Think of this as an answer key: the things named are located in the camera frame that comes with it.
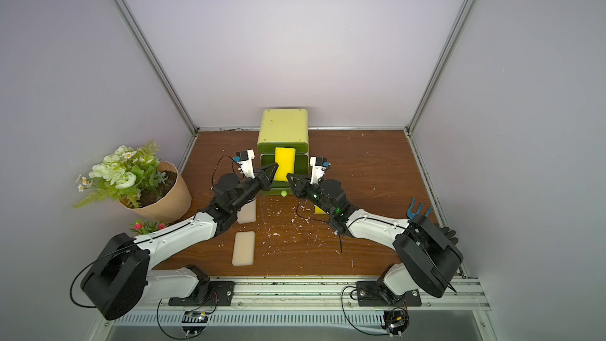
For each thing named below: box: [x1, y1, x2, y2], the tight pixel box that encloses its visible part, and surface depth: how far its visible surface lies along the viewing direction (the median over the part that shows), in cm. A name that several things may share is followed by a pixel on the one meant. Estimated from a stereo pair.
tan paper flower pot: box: [119, 161, 192, 223], surface depth 80 cm
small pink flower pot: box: [129, 218, 169, 236], surface depth 71 cm
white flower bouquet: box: [73, 139, 167, 209], surface depth 68 cm
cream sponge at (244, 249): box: [231, 231, 256, 267], surface depth 83 cm
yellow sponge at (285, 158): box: [274, 146, 296, 182], surface depth 81 cm
